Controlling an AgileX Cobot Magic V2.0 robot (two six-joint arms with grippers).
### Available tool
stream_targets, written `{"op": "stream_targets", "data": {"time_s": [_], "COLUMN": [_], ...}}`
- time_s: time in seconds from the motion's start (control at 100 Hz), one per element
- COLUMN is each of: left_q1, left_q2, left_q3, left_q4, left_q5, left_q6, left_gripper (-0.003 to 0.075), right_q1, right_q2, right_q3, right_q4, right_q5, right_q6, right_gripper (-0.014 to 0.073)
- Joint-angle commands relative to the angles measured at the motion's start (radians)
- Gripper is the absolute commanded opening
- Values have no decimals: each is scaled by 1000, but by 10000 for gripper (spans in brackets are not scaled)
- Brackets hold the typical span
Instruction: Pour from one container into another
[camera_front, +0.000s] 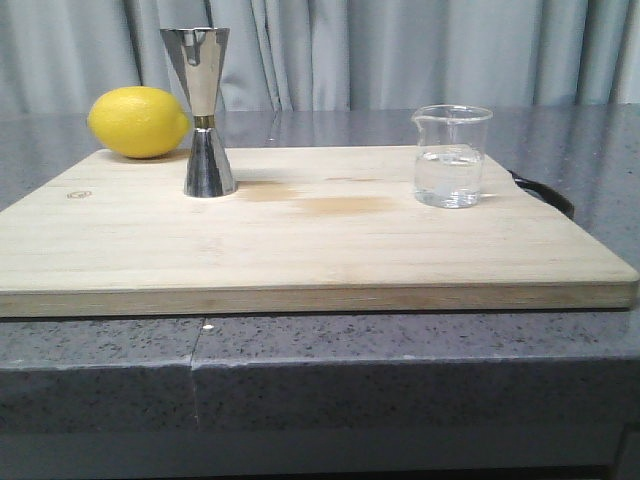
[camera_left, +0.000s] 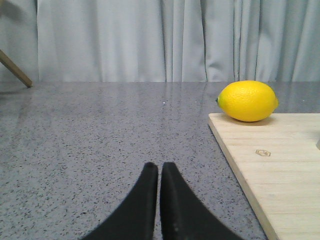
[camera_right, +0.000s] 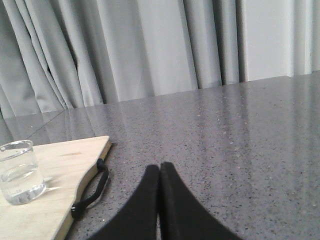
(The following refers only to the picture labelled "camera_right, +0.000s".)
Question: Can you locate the grey curtain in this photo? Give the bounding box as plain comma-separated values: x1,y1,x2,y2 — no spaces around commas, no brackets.
0,0,320,119

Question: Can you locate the black cutting board handle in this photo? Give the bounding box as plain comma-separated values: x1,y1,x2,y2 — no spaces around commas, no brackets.
71,158,109,220

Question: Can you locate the clear glass beaker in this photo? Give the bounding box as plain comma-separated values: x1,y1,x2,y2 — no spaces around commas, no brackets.
0,139,47,206

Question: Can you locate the wooden cutting board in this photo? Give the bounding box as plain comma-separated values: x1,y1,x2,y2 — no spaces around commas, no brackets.
0,135,111,240

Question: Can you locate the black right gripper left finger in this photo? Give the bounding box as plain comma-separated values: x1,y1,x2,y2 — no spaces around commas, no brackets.
89,165,160,240

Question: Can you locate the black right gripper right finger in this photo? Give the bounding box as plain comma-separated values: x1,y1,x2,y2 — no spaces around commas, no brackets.
159,162,240,240

